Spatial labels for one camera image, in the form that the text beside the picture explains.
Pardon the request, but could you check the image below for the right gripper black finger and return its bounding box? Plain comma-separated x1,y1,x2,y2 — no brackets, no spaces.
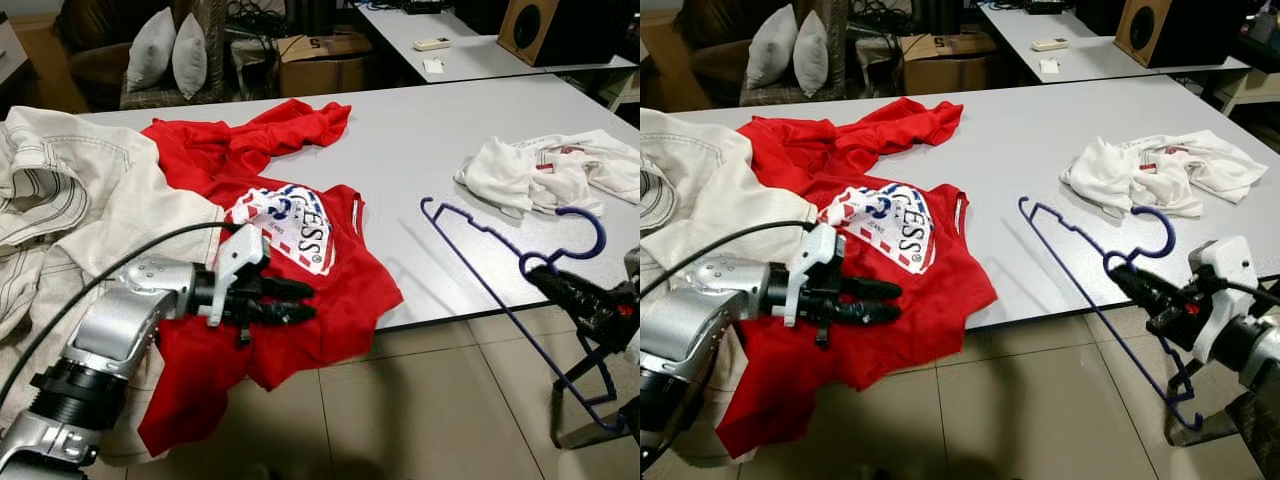
545,290,601,331
1105,250,1179,299
1125,280,1181,323
525,265,599,306

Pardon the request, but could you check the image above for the purple plastic clothes hanger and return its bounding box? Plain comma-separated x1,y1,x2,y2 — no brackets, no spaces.
420,197,626,433
1018,195,1206,431

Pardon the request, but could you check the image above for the red printed shirt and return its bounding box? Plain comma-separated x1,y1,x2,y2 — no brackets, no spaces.
715,97,999,461
135,98,406,459

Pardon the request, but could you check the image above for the white printed t-shirt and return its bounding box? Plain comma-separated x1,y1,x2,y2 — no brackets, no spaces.
453,130,641,219
1060,130,1269,219

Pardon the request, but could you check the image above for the cream jacket black stitching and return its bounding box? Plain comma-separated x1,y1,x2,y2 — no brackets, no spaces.
0,105,226,466
640,108,816,441

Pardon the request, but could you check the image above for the beige desk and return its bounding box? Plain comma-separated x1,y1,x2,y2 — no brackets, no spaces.
605,72,641,111
1218,68,1280,116

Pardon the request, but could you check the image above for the brown cardboard box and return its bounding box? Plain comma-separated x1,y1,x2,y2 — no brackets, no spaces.
278,33,376,98
900,33,1001,96

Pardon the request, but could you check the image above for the brown wooden cabinet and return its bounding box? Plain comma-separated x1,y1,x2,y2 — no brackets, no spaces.
640,10,716,113
0,12,91,113

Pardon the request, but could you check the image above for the light grey pillow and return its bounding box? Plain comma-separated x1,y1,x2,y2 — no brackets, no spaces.
745,5,799,91
125,8,178,93
793,10,831,98
172,12,208,99

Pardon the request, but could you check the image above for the black wooden loudspeaker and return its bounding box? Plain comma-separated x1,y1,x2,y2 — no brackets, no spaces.
497,0,626,68
1115,0,1251,69

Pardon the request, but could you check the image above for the dark wicker chair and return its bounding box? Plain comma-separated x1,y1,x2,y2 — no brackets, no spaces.
690,0,851,106
55,0,231,111

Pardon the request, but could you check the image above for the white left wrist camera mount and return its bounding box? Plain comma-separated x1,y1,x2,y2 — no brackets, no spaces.
785,222,846,328
208,225,269,328

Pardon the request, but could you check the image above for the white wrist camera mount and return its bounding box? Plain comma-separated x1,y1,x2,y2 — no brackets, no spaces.
1188,237,1259,336
785,222,846,328
208,225,269,328

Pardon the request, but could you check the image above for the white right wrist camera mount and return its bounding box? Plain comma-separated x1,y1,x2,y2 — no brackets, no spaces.
1188,237,1259,336

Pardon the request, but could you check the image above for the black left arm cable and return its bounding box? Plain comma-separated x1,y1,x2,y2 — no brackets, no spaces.
0,222,241,403
640,220,816,298

